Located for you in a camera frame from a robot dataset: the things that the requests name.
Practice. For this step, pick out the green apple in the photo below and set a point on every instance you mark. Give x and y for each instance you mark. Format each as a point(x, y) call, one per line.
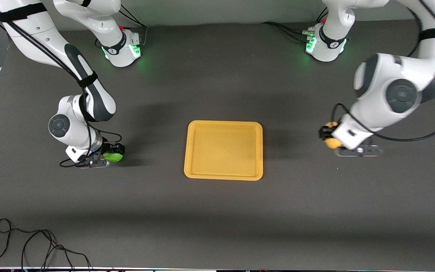
point(114, 156)

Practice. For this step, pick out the yellow potato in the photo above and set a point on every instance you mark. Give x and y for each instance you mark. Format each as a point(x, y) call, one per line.
point(330, 143)

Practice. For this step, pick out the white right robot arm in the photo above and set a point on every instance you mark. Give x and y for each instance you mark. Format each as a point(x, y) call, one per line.
point(32, 30)

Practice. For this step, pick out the yellow plastic tray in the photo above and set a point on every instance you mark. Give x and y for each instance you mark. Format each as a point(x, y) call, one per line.
point(223, 151)

